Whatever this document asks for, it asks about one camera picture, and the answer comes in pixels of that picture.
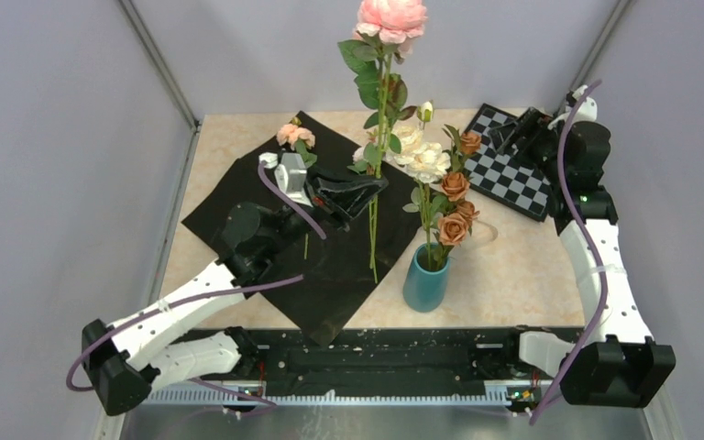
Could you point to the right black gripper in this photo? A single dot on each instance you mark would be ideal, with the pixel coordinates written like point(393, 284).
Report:
point(533, 126)

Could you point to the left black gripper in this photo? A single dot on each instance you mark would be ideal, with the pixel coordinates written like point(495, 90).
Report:
point(339, 198)

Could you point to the peach flower stem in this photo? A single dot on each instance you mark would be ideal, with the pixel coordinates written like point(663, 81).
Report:
point(299, 139)

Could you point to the white flower stem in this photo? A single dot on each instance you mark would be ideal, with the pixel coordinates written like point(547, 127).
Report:
point(425, 162)

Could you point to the orange rose stem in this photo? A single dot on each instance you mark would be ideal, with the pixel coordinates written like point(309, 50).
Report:
point(455, 214)

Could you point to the black wrapping sheet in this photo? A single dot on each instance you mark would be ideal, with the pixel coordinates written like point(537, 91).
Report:
point(339, 290)

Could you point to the large pink peony stem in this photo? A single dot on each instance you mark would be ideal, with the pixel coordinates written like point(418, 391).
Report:
point(383, 37)

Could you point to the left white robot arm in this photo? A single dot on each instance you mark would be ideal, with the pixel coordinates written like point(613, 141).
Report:
point(128, 359)

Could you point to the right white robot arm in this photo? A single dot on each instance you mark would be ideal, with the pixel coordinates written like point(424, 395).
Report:
point(615, 362)

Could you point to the teal ceramic vase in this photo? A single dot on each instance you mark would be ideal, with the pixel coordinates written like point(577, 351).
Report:
point(423, 289)

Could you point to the black white checkerboard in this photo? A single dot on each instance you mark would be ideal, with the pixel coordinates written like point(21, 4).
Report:
point(498, 176)

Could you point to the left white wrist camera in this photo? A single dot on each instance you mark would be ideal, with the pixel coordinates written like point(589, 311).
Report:
point(290, 173)

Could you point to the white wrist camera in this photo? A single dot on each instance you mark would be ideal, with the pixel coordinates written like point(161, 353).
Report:
point(587, 111)
point(290, 173)

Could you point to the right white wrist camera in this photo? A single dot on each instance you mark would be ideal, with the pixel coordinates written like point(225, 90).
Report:
point(587, 111)

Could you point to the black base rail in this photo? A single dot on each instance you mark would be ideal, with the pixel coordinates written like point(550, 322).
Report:
point(383, 363)

